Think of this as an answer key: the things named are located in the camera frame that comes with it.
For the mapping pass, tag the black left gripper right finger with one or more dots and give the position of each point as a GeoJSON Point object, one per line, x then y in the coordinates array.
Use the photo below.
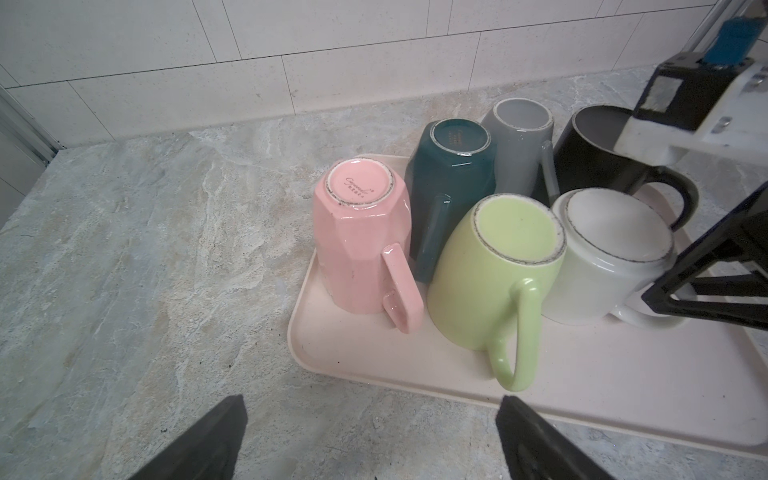
{"type": "Point", "coordinates": [534, 449]}

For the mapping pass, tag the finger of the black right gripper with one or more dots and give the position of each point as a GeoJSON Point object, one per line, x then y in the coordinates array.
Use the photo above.
{"type": "Point", "coordinates": [722, 276]}

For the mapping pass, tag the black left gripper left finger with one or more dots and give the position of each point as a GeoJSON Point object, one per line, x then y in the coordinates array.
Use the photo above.
{"type": "Point", "coordinates": [207, 450]}

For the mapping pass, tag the white mug red inside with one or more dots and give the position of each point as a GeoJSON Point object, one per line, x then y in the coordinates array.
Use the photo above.
{"type": "Point", "coordinates": [617, 245]}

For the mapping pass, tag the black mug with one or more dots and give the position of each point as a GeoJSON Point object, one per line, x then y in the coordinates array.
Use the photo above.
{"type": "Point", "coordinates": [584, 157]}

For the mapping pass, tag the light green mug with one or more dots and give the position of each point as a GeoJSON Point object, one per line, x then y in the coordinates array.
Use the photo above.
{"type": "Point", "coordinates": [491, 280]}

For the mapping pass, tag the grey mug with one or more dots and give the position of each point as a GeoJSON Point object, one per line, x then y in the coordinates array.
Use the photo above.
{"type": "Point", "coordinates": [522, 131]}

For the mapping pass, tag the pink faceted mug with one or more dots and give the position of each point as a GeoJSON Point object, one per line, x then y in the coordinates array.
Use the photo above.
{"type": "Point", "coordinates": [362, 227]}

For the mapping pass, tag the dark green faceted mug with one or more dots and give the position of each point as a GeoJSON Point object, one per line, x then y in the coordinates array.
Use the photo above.
{"type": "Point", "coordinates": [451, 169]}

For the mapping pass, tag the beige plastic tray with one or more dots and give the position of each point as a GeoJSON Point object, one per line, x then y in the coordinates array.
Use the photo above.
{"type": "Point", "coordinates": [702, 383]}

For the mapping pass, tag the left metal corner profile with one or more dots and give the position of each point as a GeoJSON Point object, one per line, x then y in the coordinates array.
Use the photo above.
{"type": "Point", "coordinates": [25, 132]}

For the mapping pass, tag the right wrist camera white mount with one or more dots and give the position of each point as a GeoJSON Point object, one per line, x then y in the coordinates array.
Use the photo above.
{"type": "Point", "coordinates": [713, 102]}

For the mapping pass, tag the metal corner wall profile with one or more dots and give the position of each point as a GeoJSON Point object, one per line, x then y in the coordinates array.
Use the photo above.
{"type": "Point", "coordinates": [706, 33]}

